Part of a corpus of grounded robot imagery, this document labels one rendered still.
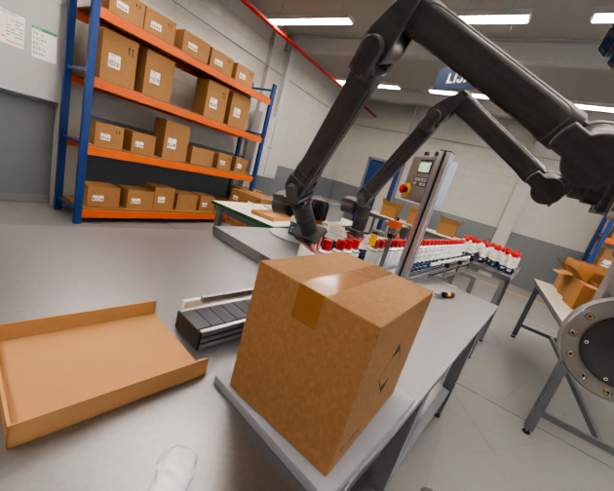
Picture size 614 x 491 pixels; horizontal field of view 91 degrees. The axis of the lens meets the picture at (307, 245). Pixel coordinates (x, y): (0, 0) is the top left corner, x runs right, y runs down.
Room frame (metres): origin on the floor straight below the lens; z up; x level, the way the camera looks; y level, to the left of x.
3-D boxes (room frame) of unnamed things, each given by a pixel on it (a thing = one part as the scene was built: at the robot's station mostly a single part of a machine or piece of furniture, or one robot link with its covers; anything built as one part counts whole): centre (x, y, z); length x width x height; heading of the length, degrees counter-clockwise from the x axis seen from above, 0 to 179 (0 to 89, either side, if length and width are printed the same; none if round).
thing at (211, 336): (1.29, -0.28, 0.85); 1.65 x 0.11 x 0.05; 143
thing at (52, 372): (0.50, 0.33, 0.85); 0.30 x 0.26 x 0.04; 143
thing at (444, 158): (1.24, -0.42, 1.17); 0.04 x 0.04 x 0.67; 53
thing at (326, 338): (0.56, -0.11, 0.99); 0.30 x 0.24 x 0.27; 147
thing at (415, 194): (1.33, -0.41, 1.38); 0.17 x 0.10 x 0.19; 18
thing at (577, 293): (2.58, -2.49, 0.97); 0.45 x 0.44 x 0.37; 63
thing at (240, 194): (5.46, 1.16, 0.32); 1.20 x 0.83 x 0.64; 59
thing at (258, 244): (1.66, 0.00, 0.86); 0.80 x 0.67 x 0.05; 143
